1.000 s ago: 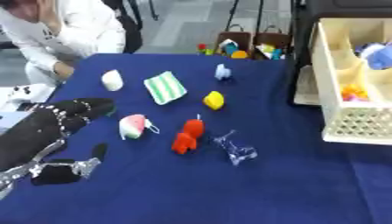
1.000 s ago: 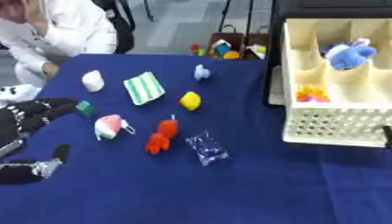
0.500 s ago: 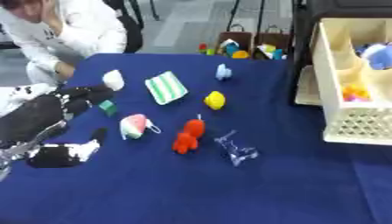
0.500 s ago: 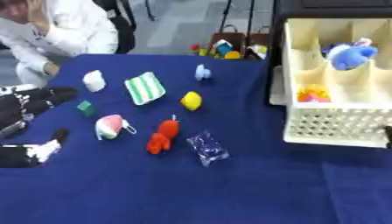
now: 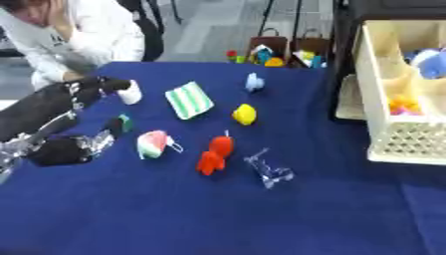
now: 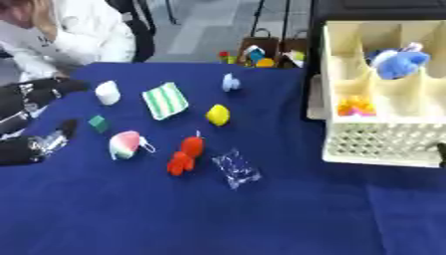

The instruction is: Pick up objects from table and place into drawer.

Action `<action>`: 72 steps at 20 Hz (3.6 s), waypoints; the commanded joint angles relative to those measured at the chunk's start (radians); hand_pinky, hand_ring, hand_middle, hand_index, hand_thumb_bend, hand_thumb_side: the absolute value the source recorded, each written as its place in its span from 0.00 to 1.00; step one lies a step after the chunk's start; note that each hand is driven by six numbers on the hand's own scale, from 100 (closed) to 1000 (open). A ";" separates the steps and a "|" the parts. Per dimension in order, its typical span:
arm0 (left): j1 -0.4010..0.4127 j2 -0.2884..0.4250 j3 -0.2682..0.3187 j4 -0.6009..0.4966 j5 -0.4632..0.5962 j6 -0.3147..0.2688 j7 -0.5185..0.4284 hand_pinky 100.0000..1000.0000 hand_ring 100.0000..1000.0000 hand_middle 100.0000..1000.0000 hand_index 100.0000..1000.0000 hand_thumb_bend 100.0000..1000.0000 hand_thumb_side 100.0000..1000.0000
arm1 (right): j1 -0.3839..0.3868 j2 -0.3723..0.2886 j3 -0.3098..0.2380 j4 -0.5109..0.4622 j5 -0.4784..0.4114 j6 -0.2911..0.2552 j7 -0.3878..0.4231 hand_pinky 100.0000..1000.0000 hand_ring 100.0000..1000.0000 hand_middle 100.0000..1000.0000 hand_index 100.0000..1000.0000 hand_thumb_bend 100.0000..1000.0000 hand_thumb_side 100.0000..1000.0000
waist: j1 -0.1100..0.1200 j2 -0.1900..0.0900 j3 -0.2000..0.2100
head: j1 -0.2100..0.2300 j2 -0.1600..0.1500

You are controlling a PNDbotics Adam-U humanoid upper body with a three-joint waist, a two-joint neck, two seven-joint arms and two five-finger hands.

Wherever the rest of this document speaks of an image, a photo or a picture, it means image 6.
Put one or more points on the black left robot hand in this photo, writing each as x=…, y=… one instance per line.
x=35, y=93

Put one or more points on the pale compartment drawer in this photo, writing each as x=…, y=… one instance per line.
x=383, y=139

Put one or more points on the green cube block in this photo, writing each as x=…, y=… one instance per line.
x=98, y=123

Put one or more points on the white cylinder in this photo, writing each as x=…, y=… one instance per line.
x=108, y=93

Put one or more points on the person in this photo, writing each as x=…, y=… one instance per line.
x=87, y=36

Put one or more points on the pink green watermelon soft toy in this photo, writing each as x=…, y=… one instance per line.
x=124, y=144

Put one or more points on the black chair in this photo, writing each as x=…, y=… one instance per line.
x=142, y=36

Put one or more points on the green white striped pouch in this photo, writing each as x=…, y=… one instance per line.
x=165, y=101

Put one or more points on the red orange soft toy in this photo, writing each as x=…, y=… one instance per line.
x=185, y=152

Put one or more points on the yellow toy lemon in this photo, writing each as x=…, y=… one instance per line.
x=218, y=115

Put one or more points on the red green small toy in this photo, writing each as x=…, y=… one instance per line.
x=225, y=57

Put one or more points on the light blue small toy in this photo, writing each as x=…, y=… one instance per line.
x=230, y=83

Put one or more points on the clear plastic bag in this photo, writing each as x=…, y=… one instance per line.
x=237, y=169

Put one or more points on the yellow round toy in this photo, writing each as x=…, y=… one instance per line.
x=265, y=63

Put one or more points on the black tripod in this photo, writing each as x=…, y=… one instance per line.
x=284, y=16

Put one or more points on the orange yellow pink toy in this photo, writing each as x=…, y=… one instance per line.
x=355, y=107

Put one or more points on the blue white soft toy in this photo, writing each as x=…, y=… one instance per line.
x=399, y=63

